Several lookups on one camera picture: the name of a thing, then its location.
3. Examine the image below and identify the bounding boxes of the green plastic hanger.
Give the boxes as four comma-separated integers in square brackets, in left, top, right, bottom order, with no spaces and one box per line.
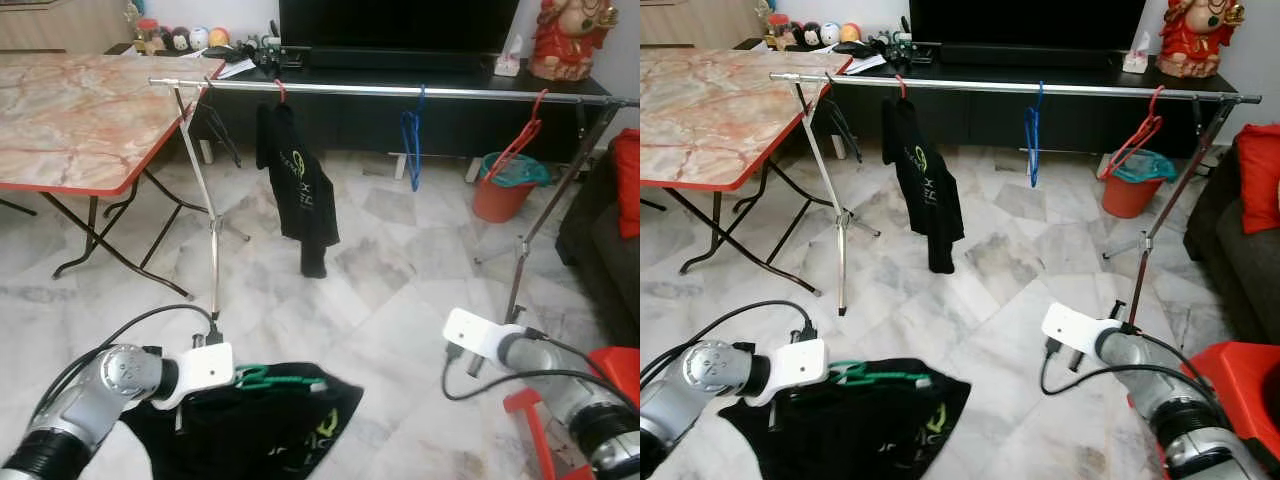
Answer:
[826,360,926,389]
[232,363,329,393]

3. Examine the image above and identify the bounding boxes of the black T-shirt green logo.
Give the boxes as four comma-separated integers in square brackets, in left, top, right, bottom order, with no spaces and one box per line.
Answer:
[118,360,366,480]
[718,357,973,480]
[880,97,966,275]
[254,100,341,279]

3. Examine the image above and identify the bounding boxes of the blue plastic hanger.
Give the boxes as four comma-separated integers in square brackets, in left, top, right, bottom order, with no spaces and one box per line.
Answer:
[1023,82,1047,189]
[400,85,427,193]

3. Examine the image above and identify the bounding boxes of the red plastic stool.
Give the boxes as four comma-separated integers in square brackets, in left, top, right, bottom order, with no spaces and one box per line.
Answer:
[502,345,641,480]
[1130,340,1280,480]

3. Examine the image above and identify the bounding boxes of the red plastic bucket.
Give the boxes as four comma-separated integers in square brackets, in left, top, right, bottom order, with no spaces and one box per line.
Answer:
[472,178,536,224]
[1100,172,1166,219]

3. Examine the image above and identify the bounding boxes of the dark sofa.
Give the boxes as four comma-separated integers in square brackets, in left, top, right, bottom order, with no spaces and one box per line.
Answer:
[1183,140,1280,346]
[555,150,641,346]

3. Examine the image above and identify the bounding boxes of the red sofa cushion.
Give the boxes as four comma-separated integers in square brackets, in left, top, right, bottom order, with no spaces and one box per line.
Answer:
[1235,122,1280,236]
[610,128,641,241]

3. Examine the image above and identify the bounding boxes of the black television console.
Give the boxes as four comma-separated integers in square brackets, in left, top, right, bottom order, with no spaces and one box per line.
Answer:
[105,40,613,161]
[735,38,1241,156]

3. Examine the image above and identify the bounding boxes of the silver clothes rack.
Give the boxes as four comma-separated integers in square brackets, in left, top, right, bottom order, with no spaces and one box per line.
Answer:
[768,72,1264,333]
[148,77,641,323]

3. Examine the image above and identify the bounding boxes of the black soundbar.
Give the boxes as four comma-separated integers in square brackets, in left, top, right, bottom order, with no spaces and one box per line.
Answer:
[308,48,491,71]
[935,45,1121,69]

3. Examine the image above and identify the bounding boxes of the white tissue pack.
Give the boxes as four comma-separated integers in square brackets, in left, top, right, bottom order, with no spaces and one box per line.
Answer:
[1122,30,1154,74]
[493,35,526,79]

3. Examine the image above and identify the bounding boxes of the black flat television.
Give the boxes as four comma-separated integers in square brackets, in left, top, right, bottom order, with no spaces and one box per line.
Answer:
[908,0,1148,53]
[278,0,521,56]

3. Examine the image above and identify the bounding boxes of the red figurine statue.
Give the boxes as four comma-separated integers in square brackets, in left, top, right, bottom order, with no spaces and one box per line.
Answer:
[1158,0,1248,79]
[527,0,606,83]

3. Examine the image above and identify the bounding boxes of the white paper sheets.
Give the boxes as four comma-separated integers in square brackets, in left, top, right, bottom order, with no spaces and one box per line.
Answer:
[835,52,889,76]
[205,55,259,81]

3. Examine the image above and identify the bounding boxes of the marble top table red edge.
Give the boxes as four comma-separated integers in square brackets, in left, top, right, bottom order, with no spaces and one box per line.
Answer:
[640,48,856,298]
[0,52,228,301]

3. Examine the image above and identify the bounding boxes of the light wooden cabinet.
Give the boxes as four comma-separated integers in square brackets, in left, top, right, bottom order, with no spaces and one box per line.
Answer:
[640,0,771,51]
[0,0,141,56]

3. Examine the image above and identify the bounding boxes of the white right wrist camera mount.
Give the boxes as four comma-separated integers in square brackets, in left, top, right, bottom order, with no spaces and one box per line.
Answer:
[442,306,526,366]
[1040,302,1123,361]

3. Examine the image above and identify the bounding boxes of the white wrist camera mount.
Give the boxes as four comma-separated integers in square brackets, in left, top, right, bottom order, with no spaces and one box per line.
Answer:
[442,306,526,366]
[1040,302,1123,361]
[150,340,236,411]
[745,337,829,406]

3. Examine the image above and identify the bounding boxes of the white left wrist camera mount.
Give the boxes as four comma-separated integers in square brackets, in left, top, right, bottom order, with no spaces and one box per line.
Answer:
[150,340,236,411]
[745,337,829,406]

